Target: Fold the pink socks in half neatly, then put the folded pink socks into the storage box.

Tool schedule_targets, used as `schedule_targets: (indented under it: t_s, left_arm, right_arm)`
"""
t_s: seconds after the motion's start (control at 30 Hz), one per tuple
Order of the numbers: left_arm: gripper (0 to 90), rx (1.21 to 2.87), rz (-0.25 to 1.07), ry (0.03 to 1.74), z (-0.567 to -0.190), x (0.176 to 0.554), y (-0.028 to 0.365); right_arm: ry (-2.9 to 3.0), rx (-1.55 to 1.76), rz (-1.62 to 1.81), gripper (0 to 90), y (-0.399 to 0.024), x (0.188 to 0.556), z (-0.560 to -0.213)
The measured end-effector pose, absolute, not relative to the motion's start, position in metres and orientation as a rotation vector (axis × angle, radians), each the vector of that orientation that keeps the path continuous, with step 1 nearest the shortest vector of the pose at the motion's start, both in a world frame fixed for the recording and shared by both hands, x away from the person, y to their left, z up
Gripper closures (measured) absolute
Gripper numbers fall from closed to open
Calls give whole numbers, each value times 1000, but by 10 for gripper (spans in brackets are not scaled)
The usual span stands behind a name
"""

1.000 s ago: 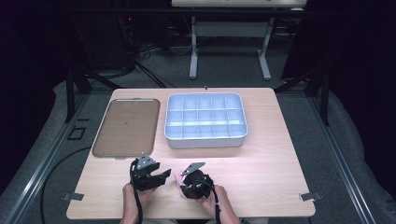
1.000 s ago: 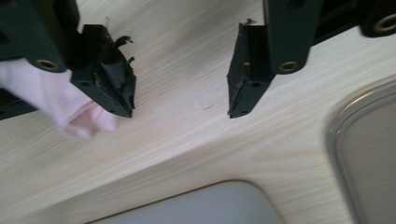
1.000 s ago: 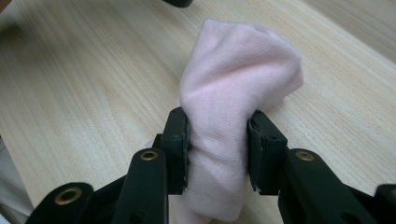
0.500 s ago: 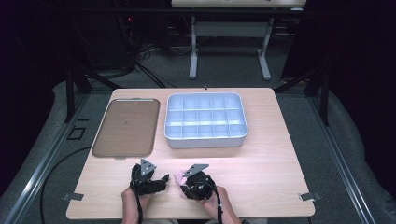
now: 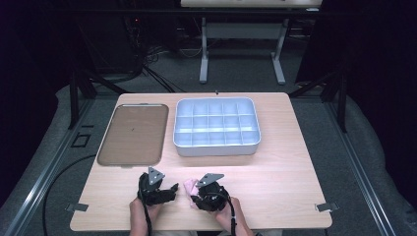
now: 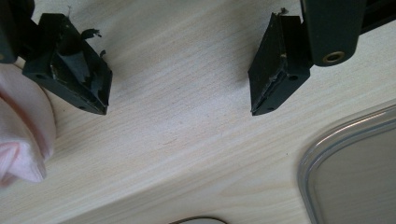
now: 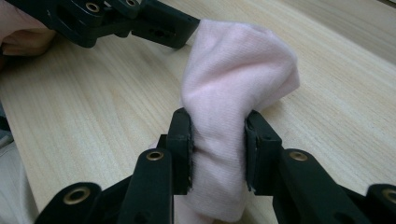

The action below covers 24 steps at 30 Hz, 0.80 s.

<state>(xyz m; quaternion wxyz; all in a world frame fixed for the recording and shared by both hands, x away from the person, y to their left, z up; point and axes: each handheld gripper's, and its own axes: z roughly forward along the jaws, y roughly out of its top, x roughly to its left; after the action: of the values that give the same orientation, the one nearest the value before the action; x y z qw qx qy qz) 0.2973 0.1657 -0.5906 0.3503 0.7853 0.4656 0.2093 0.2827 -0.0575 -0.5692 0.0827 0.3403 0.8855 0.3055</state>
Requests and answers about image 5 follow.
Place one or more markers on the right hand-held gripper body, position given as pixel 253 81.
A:
pixel 214 196

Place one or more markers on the white compartment storage box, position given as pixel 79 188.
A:
pixel 216 126

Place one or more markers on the brown tray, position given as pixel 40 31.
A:
pixel 134 134

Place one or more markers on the aluminium floor rail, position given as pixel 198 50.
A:
pixel 360 177
pixel 46 173

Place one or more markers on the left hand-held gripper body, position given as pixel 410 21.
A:
pixel 148 193

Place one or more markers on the person's left hand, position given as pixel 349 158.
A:
pixel 137 209

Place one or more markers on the white desk with metal legs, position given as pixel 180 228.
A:
pixel 242 31

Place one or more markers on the person's right hand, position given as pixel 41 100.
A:
pixel 229 214

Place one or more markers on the pink sock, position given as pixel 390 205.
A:
pixel 189 187

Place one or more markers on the black metal stand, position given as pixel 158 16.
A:
pixel 341 98
pixel 74 98

